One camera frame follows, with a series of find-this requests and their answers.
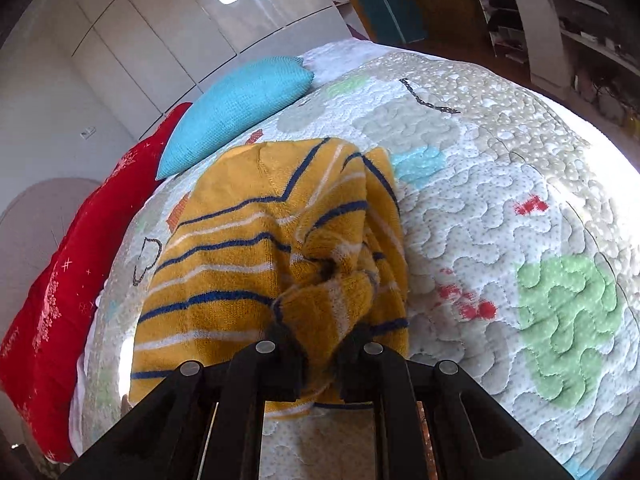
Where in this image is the turquoise knitted pillow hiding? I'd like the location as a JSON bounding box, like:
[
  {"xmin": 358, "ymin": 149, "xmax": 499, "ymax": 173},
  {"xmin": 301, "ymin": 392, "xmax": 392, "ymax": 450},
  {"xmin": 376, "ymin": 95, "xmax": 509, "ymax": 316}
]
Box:
[{"xmin": 155, "ymin": 56, "xmax": 315, "ymax": 181}]

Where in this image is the red snowflake pillow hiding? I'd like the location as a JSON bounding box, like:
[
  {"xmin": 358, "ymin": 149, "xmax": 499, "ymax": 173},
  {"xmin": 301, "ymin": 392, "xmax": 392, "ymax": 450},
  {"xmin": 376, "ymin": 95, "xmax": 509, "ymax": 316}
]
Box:
[{"xmin": 0, "ymin": 102, "xmax": 193, "ymax": 464}]

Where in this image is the white shelving unit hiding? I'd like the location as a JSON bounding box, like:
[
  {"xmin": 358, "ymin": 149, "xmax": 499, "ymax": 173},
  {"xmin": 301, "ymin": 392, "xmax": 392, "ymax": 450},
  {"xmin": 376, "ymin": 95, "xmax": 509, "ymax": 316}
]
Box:
[{"xmin": 470, "ymin": 0, "xmax": 640, "ymax": 131}]

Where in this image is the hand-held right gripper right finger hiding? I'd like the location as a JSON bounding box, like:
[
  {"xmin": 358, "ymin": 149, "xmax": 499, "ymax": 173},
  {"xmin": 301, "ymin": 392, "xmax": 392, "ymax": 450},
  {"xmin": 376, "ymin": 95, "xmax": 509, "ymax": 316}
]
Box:
[{"xmin": 336, "ymin": 324, "xmax": 576, "ymax": 480}]

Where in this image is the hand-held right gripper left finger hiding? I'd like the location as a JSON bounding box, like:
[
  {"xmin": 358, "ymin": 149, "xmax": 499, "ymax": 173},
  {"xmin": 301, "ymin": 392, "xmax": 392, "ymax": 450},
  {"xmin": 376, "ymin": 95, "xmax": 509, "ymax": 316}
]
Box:
[{"xmin": 59, "ymin": 321, "xmax": 306, "ymax": 480}]

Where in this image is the yellow striped sweater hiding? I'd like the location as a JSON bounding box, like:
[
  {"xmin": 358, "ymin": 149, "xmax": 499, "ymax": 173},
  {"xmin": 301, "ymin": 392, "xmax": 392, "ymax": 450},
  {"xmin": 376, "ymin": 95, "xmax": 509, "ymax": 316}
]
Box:
[{"xmin": 128, "ymin": 137, "xmax": 412, "ymax": 420}]

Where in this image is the white glossy wardrobe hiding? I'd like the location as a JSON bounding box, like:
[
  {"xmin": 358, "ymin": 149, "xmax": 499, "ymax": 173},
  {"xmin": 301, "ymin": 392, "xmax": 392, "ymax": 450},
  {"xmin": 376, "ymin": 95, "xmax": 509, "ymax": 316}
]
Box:
[{"xmin": 0, "ymin": 0, "xmax": 352, "ymax": 141}]

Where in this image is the quilted patterned bedspread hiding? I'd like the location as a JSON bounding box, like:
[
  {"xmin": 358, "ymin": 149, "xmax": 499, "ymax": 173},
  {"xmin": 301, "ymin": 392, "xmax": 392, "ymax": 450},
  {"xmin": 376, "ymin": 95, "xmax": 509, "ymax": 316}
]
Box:
[{"xmin": 69, "ymin": 39, "xmax": 632, "ymax": 480}]

